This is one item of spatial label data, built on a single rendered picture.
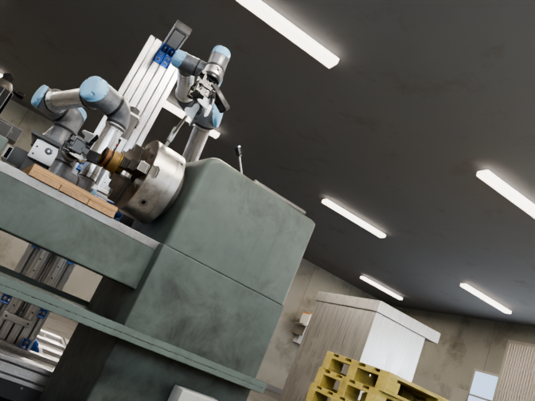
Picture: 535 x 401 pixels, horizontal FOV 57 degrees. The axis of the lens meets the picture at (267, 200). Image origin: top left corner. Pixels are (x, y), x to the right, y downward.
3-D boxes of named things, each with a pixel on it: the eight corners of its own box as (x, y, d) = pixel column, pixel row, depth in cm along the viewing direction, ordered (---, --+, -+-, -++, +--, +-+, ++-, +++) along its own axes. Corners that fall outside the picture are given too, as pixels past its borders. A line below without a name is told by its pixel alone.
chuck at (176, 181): (133, 216, 209) (170, 153, 213) (152, 231, 182) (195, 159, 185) (126, 212, 208) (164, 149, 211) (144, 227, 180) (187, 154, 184)
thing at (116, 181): (138, 186, 191) (121, 210, 192) (137, 181, 195) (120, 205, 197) (113, 172, 186) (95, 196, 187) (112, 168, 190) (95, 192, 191)
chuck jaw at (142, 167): (147, 171, 191) (160, 168, 181) (142, 182, 189) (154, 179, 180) (123, 157, 186) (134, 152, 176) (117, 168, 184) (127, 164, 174)
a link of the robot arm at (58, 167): (69, 196, 201) (82, 173, 204) (46, 182, 193) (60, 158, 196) (60, 193, 206) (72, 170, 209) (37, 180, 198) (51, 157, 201)
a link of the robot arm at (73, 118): (80, 136, 246) (94, 114, 249) (58, 121, 236) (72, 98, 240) (68, 135, 253) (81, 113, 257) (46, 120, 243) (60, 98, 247)
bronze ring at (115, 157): (125, 157, 194) (104, 145, 189) (133, 156, 186) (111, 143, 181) (114, 177, 192) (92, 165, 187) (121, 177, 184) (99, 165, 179)
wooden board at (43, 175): (87, 217, 198) (91, 208, 199) (112, 218, 168) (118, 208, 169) (13, 180, 184) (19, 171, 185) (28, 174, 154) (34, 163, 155)
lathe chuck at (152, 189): (126, 212, 208) (164, 149, 211) (143, 227, 180) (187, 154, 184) (107, 202, 203) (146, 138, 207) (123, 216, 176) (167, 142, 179)
